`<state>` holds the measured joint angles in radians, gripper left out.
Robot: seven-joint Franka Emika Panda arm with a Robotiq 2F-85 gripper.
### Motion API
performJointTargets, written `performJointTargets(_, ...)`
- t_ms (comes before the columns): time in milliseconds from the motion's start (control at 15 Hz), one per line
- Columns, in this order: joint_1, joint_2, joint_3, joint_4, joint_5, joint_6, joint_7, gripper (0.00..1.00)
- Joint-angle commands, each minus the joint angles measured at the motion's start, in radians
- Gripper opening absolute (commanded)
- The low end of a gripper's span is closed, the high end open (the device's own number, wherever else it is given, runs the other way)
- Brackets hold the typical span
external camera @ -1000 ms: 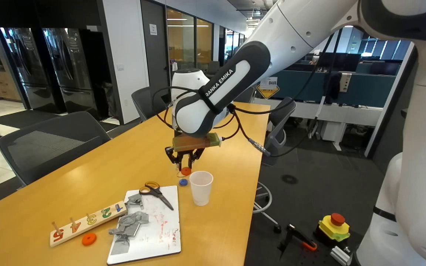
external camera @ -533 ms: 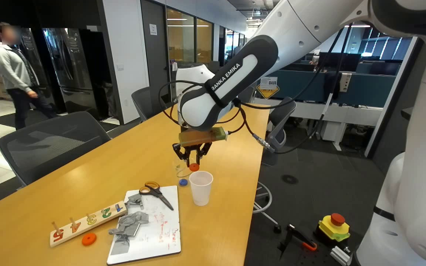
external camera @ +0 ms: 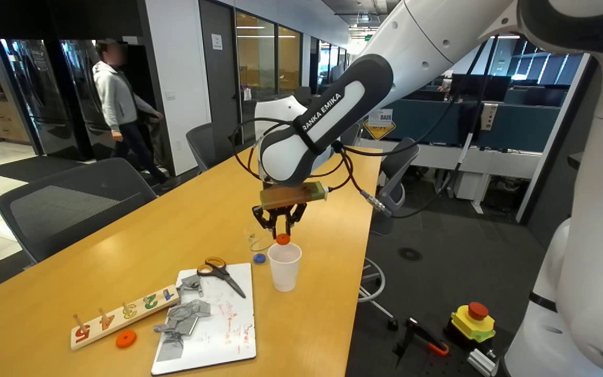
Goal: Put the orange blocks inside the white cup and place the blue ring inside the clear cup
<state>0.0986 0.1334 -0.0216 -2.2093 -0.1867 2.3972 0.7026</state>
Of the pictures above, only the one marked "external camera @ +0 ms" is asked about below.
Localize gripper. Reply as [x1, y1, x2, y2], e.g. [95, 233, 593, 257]
[252, 203, 308, 239]

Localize clear plastic cup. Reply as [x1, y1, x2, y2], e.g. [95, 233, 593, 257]
[244, 222, 277, 252]

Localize white paper cup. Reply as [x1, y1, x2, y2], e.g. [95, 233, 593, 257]
[267, 242, 303, 293]

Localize dark grey office chair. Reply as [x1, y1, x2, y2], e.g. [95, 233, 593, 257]
[0, 158, 159, 265]
[186, 121, 240, 174]

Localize small grey tape piece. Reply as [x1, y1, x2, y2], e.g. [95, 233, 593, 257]
[179, 274, 204, 297]

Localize small whiteboard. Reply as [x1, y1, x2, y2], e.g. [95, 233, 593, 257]
[150, 262, 257, 376]

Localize grey stool chair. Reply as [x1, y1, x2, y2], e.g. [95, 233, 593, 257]
[356, 137, 421, 331]

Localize yellow diamond sign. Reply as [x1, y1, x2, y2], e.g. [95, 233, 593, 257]
[362, 108, 397, 141]

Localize crumpled grey tape wad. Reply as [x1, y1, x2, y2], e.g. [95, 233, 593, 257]
[153, 299, 212, 349]

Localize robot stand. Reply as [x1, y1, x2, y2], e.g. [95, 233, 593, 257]
[345, 313, 518, 377]

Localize wooden number peg board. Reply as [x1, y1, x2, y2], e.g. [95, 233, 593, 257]
[70, 284, 181, 351]

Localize person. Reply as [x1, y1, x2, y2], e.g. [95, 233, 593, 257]
[92, 39, 182, 192]

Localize emergency stop button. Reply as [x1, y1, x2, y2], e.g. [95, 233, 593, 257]
[444, 302, 497, 347]

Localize row of office desks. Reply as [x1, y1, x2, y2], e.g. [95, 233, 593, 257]
[358, 86, 569, 215]

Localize dark floor mat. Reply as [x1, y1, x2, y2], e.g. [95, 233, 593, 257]
[0, 155, 85, 183]

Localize row of black refrigerators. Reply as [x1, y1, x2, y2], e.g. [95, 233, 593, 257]
[0, 38, 116, 160]

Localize orange handled scissors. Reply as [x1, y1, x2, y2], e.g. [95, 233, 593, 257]
[196, 256, 247, 300]

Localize black clamp orange handle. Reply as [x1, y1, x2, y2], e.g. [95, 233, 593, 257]
[393, 316, 450, 368]

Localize silver metal bracket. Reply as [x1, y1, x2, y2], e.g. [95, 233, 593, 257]
[466, 348, 499, 377]

